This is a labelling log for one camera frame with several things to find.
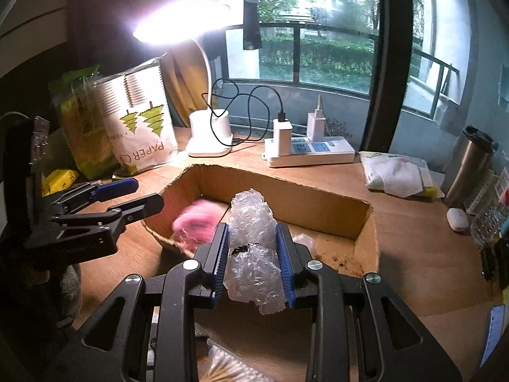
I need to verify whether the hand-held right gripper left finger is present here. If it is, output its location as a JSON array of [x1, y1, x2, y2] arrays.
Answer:
[[81, 223, 230, 382]]

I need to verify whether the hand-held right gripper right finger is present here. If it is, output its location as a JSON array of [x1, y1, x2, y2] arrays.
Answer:
[[276, 223, 462, 382]]

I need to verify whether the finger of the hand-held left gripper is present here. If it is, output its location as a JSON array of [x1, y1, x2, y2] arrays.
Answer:
[[24, 193, 165, 265], [51, 178, 140, 216]]

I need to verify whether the clear bubble wrap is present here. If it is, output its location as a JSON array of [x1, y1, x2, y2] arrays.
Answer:
[[223, 188, 288, 316]]

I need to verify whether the pink fluffy ball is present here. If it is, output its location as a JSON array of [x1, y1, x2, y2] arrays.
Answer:
[[171, 198, 232, 254]]

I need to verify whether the cardboard box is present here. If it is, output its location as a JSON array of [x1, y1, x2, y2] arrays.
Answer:
[[140, 163, 379, 279]]

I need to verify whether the yellow packet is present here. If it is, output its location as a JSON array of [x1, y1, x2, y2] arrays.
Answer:
[[41, 169, 80, 197]]

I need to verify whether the white paper cup package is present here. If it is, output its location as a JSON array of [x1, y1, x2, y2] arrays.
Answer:
[[91, 59, 179, 176]]

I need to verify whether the green plastic bag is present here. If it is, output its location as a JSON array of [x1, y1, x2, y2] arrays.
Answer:
[[48, 66, 120, 180]]

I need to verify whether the white power strip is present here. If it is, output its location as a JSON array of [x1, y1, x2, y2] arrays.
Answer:
[[261, 136, 356, 168]]

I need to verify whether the cotton swab pack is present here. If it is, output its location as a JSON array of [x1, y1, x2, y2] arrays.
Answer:
[[197, 340, 279, 382]]

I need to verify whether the white desk lamp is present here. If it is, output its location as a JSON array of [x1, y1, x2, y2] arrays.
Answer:
[[132, 0, 235, 158]]

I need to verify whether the white charger plug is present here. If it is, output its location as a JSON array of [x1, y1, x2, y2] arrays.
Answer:
[[306, 95, 327, 143]]

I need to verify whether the white tissue packet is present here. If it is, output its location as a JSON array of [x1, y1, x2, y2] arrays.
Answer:
[[359, 150, 446, 200]]

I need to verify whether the white earbuds case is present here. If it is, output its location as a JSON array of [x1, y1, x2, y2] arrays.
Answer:
[[446, 207, 471, 232]]

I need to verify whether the stainless steel tumbler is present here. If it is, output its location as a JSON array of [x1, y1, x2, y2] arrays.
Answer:
[[443, 125, 499, 209]]

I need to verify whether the clear plastic bottle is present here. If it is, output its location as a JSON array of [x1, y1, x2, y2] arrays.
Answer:
[[470, 197, 509, 247]]

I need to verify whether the white charger with black cable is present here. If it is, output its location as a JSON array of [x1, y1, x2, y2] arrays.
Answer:
[[209, 78, 294, 157]]

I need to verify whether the blue strap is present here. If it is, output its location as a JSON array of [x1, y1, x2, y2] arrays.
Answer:
[[479, 304, 506, 369]]

